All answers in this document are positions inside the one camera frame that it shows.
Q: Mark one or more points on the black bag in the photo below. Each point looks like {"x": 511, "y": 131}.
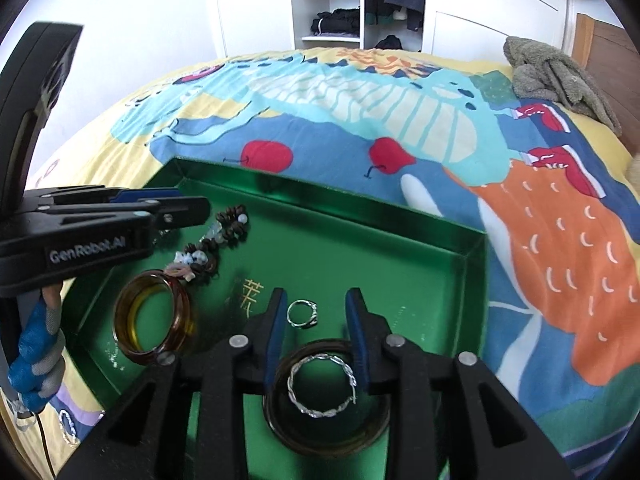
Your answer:
{"x": 389, "y": 43}

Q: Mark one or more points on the person's left hand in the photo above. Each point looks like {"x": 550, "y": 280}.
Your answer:
{"x": 35, "y": 330}

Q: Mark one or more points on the folded black clothes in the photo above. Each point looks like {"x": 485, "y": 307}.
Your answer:
{"x": 335, "y": 22}

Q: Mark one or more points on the white door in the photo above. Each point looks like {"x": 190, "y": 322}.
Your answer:
{"x": 250, "y": 5}

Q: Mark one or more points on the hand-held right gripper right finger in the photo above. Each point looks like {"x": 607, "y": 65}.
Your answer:
{"x": 357, "y": 340}

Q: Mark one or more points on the green metal tray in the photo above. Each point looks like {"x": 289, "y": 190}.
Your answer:
{"x": 375, "y": 260}

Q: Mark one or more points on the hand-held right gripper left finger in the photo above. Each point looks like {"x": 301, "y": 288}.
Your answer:
{"x": 276, "y": 340}

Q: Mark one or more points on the white wardrobe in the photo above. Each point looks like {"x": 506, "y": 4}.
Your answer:
{"x": 475, "y": 10}

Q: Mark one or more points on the grey fleece towel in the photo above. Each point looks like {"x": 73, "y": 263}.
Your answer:
{"x": 550, "y": 80}

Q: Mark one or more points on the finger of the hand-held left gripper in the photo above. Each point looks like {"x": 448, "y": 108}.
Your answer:
{"x": 140, "y": 193}
{"x": 185, "y": 210}

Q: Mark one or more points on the wooden headboard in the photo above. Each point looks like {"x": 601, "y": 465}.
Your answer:
{"x": 605, "y": 45}

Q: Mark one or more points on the dark green bangle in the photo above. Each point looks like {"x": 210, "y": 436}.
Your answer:
{"x": 325, "y": 447}

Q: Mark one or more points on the amber bangle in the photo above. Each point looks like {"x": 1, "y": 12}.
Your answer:
{"x": 184, "y": 315}

